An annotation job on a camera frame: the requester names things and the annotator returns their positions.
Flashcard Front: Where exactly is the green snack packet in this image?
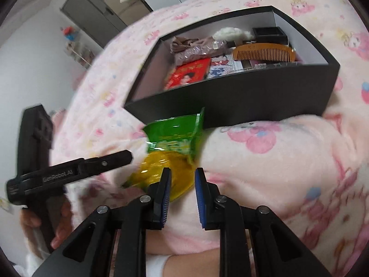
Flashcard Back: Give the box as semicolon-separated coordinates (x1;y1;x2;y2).
121;107;206;203

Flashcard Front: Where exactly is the red packet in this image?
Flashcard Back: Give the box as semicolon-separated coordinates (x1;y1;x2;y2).
164;57;211;90

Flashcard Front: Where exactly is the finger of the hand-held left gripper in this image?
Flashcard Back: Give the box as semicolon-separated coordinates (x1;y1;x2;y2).
77;149;134;178

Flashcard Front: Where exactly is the small black box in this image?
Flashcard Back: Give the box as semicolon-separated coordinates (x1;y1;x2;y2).
251;27;289;45

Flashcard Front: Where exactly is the small clear packet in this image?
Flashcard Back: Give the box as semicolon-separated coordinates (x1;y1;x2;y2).
245;60;297;70

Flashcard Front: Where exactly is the white fluffy pad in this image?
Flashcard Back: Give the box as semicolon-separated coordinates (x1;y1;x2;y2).
213;27;254;41

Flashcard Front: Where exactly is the purple-brown snack packet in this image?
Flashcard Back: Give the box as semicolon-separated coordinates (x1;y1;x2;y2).
173;39;229;65

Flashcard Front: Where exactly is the person's white clothing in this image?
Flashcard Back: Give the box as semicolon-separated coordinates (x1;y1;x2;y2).
146;254;173;277

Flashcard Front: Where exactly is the wooden comb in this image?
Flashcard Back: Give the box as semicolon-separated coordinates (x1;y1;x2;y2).
232;43;297;62

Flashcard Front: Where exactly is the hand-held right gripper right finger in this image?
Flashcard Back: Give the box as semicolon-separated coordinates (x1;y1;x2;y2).
194;167;332;277

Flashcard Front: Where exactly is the black cardboard box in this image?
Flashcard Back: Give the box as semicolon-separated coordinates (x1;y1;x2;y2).
123;5;341;129

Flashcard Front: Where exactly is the pink printed blanket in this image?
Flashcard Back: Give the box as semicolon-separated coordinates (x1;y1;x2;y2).
50;0;369;277

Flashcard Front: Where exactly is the person's left hand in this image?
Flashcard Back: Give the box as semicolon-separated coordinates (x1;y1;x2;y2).
20;200;74;250

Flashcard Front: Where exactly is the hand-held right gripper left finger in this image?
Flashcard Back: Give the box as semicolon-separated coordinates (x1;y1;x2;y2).
32;167;173;277

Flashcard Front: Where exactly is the white shelf rack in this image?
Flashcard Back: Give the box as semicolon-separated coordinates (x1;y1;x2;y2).
65;40;95;70

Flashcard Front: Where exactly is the grey door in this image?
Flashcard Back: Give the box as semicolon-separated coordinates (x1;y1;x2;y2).
60;0;127;48

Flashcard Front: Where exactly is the blue and white packet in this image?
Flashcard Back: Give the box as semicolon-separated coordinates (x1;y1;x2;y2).
206;56;248;79

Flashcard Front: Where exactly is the red and blue toy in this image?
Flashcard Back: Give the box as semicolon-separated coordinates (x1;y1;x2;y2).
60;27;77;41

